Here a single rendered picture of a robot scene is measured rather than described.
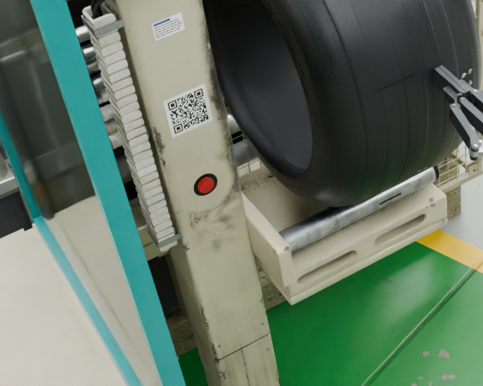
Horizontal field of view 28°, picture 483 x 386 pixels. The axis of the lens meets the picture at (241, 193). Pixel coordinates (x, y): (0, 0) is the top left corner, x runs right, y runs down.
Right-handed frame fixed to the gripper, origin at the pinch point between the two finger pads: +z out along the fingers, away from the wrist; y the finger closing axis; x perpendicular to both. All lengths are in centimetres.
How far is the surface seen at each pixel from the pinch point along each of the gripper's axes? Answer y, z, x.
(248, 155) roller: 17, 39, 39
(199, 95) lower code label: 31.6, 23.4, 3.0
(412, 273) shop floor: -37, 51, 132
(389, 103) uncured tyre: 8.9, 3.4, 1.4
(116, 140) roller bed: 38, 59, 40
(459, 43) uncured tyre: -5.2, 5.0, -2.6
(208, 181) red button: 33.8, 20.6, 19.9
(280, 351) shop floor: 10, 48, 132
